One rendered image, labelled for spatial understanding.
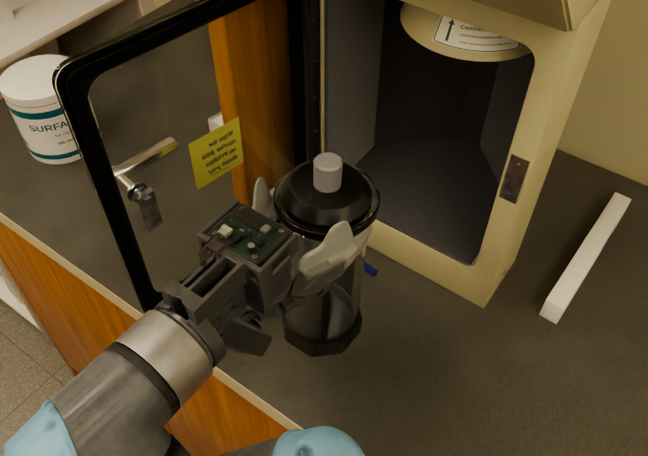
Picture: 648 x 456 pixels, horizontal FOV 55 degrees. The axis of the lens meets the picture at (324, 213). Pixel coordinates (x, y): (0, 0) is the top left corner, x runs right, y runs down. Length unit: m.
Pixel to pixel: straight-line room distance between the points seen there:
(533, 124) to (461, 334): 0.35
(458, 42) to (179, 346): 0.44
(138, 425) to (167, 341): 0.06
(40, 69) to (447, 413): 0.86
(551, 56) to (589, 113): 0.56
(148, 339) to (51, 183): 0.72
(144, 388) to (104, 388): 0.03
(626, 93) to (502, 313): 0.44
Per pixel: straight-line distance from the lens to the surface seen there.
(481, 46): 0.73
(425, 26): 0.74
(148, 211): 0.74
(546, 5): 0.57
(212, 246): 0.53
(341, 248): 0.59
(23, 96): 1.14
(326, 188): 0.61
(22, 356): 2.17
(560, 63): 0.66
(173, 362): 0.50
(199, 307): 0.50
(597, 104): 1.20
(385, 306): 0.94
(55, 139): 1.18
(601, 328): 0.99
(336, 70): 0.85
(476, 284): 0.92
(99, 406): 0.49
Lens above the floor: 1.72
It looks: 48 degrees down
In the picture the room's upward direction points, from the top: straight up
